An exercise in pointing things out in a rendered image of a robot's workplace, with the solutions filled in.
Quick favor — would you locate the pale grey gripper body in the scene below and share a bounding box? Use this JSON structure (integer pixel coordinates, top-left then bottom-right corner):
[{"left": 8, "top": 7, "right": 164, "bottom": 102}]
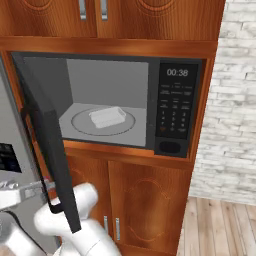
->
[{"left": 0, "top": 179, "right": 56, "bottom": 211}]

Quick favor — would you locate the black microwave door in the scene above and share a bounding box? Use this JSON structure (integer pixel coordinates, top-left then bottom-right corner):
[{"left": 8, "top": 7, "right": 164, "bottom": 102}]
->
[{"left": 12, "top": 53, "right": 83, "bottom": 235}]

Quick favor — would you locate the wooden cupboard door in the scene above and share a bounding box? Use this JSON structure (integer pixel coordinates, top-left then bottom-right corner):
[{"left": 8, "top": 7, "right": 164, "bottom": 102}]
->
[
  {"left": 0, "top": 0, "right": 98, "bottom": 39},
  {"left": 65, "top": 154, "right": 112, "bottom": 236},
  {"left": 107, "top": 160, "right": 193, "bottom": 256},
  {"left": 95, "top": 0, "right": 227, "bottom": 42}
]

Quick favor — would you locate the black microwave oven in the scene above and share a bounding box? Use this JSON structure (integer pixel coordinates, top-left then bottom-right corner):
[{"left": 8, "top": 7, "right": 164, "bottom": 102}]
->
[{"left": 11, "top": 51, "right": 204, "bottom": 159}]

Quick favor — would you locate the grey steel fridge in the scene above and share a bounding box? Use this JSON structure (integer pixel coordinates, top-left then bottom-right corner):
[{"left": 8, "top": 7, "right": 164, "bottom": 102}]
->
[{"left": 0, "top": 53, "right": 62, "bottom": 255}]

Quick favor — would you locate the round glass turntable plate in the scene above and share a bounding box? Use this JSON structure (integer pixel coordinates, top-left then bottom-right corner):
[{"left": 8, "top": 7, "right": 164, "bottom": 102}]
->
[{"left": 70, "top": 106, "right": 137, "bottom": 137}]

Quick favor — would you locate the white rectangular tray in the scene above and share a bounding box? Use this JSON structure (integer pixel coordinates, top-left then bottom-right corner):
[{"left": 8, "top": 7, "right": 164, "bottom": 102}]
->
[{"left": 87, "top": 106, "right": 128, "bottom": 130}]

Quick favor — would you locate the black microwave door handle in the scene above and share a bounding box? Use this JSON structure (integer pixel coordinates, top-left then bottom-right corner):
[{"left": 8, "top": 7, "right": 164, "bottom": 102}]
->
[{"left": 21, "top": 105, "right": 65, "bottom": 215}]

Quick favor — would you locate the wooden cupboard frame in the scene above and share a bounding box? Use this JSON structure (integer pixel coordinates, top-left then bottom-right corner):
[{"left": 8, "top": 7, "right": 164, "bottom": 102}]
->
[{"left": 0, "top": 34, "right": 221, "bottom": 256}]

